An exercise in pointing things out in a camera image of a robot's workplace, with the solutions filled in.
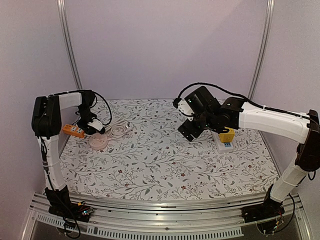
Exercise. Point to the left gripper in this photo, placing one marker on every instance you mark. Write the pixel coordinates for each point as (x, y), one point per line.
(83, 127)

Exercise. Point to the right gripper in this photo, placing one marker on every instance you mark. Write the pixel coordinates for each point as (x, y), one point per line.
(189, 129)

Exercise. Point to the orange power strip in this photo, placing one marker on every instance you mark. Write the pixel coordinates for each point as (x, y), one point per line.
(73, 130)

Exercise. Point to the pink round power socket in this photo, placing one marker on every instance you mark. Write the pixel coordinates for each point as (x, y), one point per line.
(98, 142)

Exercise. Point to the white multicolour power strip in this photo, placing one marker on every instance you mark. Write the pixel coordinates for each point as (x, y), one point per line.
(222, 148)

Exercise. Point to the yellow cube socket adapter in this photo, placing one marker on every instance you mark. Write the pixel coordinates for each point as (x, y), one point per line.
(227, 137)

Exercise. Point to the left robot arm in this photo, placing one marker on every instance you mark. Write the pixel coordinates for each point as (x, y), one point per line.
(46, 124)

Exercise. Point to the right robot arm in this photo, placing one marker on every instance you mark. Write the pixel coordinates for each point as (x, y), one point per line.
(239, 112)

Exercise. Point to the floral table mat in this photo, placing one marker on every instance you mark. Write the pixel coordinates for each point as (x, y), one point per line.
(154, 162)

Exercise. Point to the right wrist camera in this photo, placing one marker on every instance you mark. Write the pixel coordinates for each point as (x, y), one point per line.
(183, 107)

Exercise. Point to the right aluminium frame post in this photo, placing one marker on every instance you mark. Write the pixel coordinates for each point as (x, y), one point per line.
(262, 48)

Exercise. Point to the aluminium frame post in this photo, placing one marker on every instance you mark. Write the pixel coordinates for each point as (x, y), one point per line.
(262, 48)
(62, 11)

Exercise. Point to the left aluminium frame post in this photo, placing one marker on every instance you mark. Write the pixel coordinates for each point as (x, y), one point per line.
(62, 11)

